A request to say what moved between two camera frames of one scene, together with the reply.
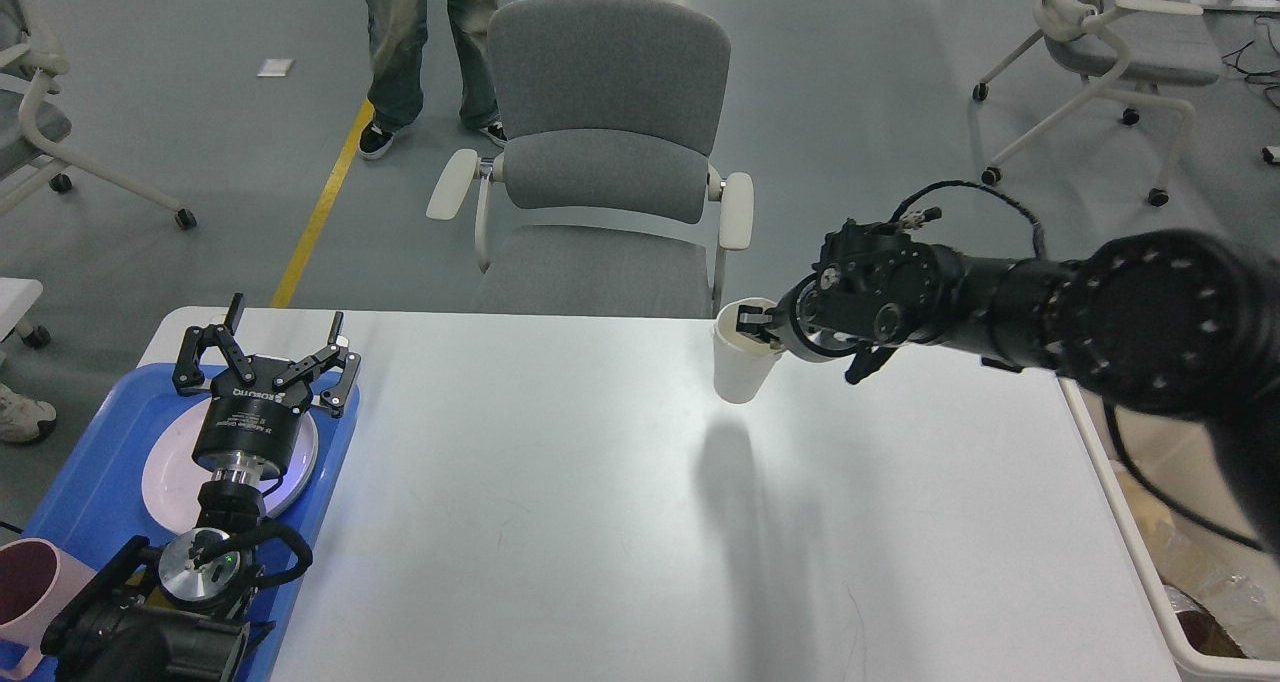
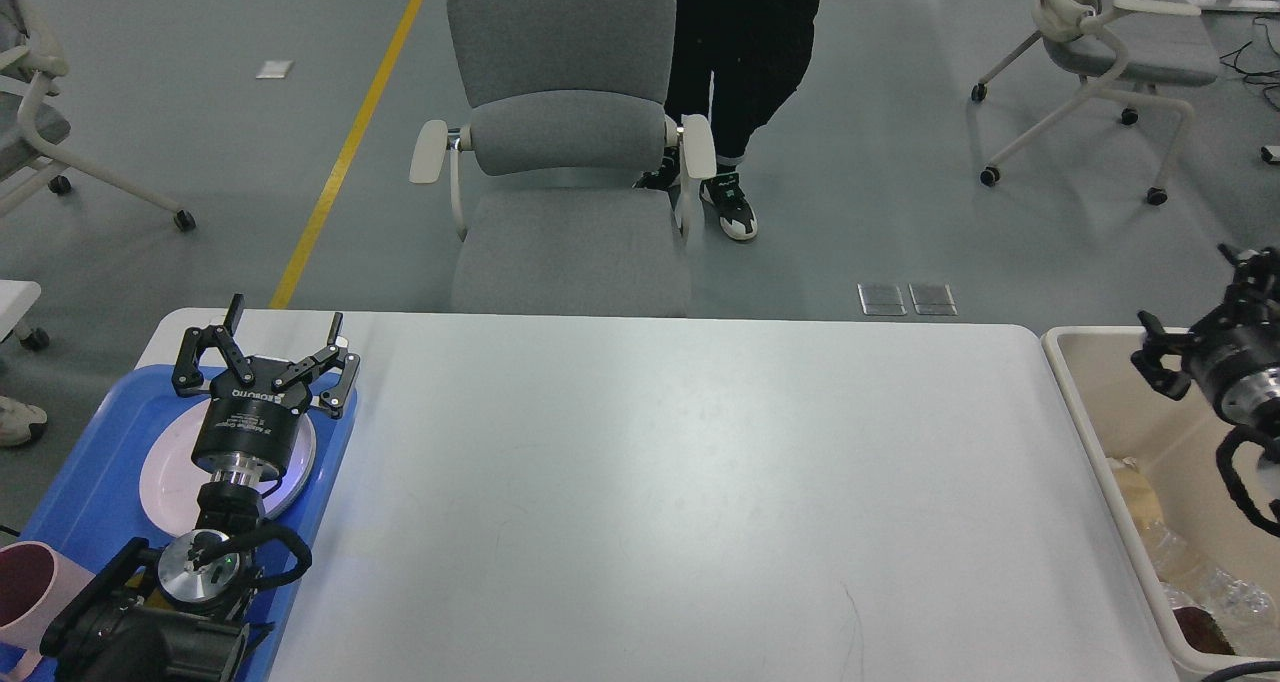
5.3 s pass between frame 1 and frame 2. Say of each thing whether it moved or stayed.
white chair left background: stayed
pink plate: stayed
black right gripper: moved
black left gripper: stayed
